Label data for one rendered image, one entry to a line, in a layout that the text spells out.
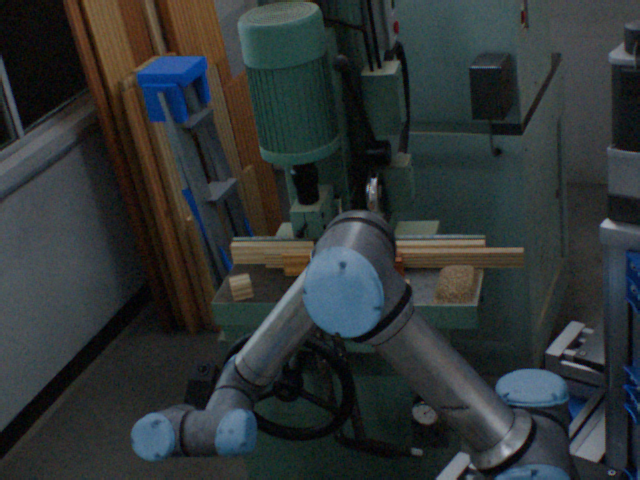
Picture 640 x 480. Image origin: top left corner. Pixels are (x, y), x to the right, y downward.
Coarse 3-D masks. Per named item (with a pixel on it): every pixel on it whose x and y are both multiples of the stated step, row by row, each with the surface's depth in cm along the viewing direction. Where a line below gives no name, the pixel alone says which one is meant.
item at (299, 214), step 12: (324, 192) 234; (300, 204) 231; (312, 204) 230; (324, 204) 231; (300, 216) 228; (312, 216) 227; (324, 216) 231; (300, 228) 230; (312, 228) 229; (324, 228) 230
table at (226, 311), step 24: (240, 264) 246; (264, 264) 244; (264, 288) 234; (288, 288) 232; (432, 288) 224; (480, 288) 221; (216, 312) 232; (240, 312) 231; (264, 312) 229; (432, 312) 219; (456, 312) 217; (480, 312) 220
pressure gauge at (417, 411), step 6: (420, 396) 225; (414, 402) 225; (420, 402) 223; (414, 408) 225; (420, 408) 224; (426, 408) 224; (414, 414) 226; (420, 414) 225; (426, 414) 225; (432, 414) 224; (420, 420) 226; (426, 420) 226; (432, 420) 225
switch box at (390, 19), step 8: (376, 0) 233; (384, 0) 232; (376, 8) 234; (384, 8) 233; (368, 16) 235; (376, 16) 235; (384, 16) 234; (392, 16) 238; (368, 24) 236; (376, 24) 236; (384, 24) 235; (392, 24) 238; (368, 32) 237; (376, 32) 237; (384, 32) 236; (392, 32) 238; (384, 40) 237; (392, 40) 238; (384, 48) 238
